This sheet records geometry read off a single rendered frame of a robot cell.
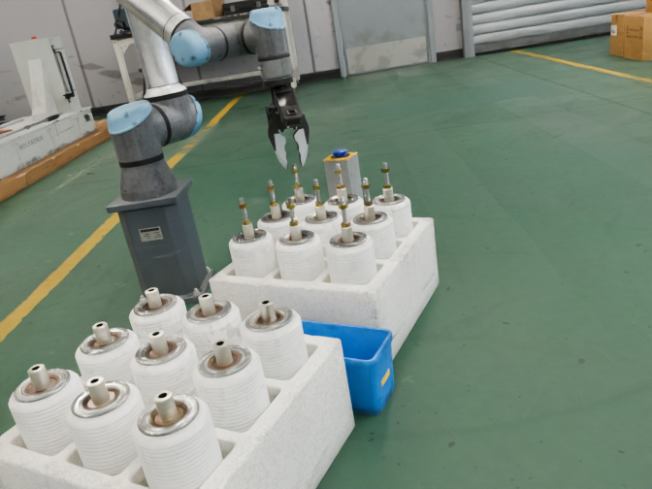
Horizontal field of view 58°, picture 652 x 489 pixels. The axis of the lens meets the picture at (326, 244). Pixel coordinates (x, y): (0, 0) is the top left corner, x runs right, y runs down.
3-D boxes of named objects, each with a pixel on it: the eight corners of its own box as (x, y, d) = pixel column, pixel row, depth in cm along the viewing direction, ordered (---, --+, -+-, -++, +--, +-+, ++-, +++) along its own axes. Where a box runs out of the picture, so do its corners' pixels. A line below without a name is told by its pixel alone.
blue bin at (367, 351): (241, 395, 116) (227, 343, 112) (268, 364, 125) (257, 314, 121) (381, 420, 103) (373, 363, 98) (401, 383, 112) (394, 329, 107)
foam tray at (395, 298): (225, 350, 133) (208, 279, 127) (304, 275, 165) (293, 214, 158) (385, 373, 116) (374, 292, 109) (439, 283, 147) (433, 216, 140)
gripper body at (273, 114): (298, 123, 146) (289, 74, 141) (305, 128, 138) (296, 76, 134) (268, 129, 145) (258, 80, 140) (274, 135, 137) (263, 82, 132)
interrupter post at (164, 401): (155, 421, 71) (148, 400, 70) (168, 409, 73) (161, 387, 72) (170, 425, 70) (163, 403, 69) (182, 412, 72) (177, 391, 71)
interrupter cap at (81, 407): (59, 414, 76) (57, 409, 76) (103, 380, 82) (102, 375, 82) (100, 425, 72) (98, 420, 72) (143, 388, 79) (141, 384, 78)
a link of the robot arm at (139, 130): (108, 162, 152) (91, 111, 147) (146, 148, 162) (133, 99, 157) (137, 163, 146) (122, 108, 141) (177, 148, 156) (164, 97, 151)
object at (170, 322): (144, 403, 107) (115, 316, 100) (178, 373, 114) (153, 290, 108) (184, 411, 102) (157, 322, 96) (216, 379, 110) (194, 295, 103)
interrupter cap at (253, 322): (236, 331, 89) (235, 326, 89) (262, 307, 96) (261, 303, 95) (277, 336, 86) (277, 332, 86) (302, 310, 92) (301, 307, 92)
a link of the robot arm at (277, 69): (293, 56, 132) (257, 63, 130) (296, 78, 134) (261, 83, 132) (287, 55, 139) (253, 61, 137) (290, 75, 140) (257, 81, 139)
